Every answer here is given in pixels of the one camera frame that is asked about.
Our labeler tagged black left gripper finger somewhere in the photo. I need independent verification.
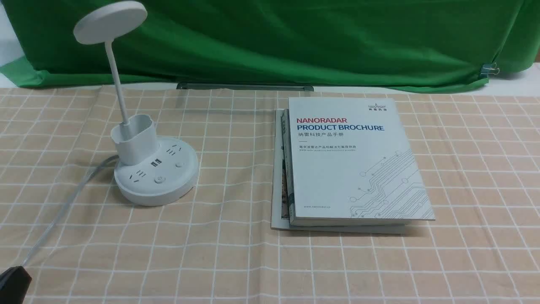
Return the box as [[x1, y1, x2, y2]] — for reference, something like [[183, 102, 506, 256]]
[[0, 266, 32, 304]]

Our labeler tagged grey booklet at bottom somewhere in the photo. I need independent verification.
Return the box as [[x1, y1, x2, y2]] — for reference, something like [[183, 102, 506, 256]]
[[271, 109, 410, 234]]

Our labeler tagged magazine under brochure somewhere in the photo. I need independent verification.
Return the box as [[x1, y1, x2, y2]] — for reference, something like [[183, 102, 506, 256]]
[[281, 109, 295, 221]]

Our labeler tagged grey lamp power cable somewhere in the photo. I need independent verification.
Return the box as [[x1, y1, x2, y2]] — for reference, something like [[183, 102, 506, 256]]
[[22, 155, 120, 267]]

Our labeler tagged white desk lamp socket base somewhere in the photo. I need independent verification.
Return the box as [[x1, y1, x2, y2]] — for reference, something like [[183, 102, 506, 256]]
[[73, 0, 200, 206]]

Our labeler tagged silver binder clip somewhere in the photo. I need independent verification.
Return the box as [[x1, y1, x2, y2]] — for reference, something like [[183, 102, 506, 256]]
[[479, 62, 500, 79]]

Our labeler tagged green backdrop cloth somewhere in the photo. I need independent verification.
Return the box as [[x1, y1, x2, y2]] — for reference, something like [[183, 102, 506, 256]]
[[0, 0, 540, 93]]

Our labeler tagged white Nanoradar product brochure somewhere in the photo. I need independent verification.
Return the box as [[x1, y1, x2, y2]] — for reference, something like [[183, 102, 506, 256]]
[[281, 97, 435, 227]]

